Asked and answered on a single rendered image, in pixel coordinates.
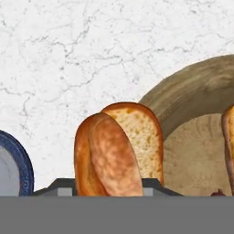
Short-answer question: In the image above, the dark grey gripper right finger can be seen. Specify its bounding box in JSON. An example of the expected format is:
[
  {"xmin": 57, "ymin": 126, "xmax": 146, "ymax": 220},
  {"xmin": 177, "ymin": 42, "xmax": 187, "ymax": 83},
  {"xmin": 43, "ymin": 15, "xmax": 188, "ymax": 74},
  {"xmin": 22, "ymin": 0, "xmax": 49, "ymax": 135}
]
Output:
[{"xmin": 141, "ymin": 177, "xmax": 184, "ymax": 197}]

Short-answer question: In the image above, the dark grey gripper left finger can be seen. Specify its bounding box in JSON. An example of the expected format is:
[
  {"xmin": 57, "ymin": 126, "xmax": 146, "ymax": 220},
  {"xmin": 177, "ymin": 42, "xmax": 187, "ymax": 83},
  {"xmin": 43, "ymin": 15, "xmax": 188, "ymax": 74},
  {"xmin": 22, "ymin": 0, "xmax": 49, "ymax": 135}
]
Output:
[{"xmin": 32, "ymin": 177, "xmax": 77, "ymax": 197}]

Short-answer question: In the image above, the golden brown split bun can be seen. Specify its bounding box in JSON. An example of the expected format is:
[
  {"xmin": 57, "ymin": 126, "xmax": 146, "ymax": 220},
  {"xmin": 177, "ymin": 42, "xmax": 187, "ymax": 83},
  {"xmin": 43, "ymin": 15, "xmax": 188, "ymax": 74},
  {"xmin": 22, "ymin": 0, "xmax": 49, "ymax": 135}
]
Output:
[{"xmin": 73, "ymin": 101, "xmax": 165, "ymax": 197}]

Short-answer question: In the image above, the blue rimmed grey plate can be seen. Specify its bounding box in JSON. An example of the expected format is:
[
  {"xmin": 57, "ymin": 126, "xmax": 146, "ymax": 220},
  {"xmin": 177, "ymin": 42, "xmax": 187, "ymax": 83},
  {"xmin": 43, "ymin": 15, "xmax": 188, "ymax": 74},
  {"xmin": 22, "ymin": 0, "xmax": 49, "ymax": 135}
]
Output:
[{"xmin": 0, "ymin": 130, "xmax": 35, "ymax": 197}]

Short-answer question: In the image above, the dark red sausage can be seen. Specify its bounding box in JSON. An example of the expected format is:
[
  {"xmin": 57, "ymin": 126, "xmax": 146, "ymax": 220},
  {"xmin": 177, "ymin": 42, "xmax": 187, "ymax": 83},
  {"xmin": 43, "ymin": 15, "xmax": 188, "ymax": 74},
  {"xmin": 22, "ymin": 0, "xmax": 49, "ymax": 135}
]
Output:
[{"xmin": 209, "ymin": 188, "xmax": 227, "ymax": 197}]

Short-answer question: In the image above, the brown wooden bowl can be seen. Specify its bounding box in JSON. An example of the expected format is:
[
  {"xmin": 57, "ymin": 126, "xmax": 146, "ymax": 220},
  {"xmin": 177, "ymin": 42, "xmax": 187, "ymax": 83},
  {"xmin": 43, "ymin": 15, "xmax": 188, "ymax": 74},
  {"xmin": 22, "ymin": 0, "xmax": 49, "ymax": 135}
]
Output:
[{"xmin": 138, "ymin": 54, "xmax": 234, "ymax": 197}]

